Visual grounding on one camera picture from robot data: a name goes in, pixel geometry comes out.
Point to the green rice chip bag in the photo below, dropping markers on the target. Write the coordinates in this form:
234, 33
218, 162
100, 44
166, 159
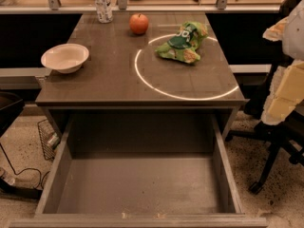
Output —
183, 45

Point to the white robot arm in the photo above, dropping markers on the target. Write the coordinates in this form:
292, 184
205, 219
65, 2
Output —
287, 85

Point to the open grey top drawer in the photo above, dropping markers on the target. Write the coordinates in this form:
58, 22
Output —
141, 171

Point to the red apple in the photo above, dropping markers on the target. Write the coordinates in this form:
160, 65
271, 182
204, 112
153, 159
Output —
138, 23

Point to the white paper bowl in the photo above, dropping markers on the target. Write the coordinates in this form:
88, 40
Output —
65, 58

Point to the clear plastic water bottle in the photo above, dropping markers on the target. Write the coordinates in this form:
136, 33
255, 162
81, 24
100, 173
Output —
104, 11

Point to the black office chair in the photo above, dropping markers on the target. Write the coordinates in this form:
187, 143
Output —
279, 135

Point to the black bin at left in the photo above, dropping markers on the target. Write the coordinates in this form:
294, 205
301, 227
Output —
11, 106

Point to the black wire mesh basket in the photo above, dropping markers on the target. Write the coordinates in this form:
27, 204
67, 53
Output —
49, 139

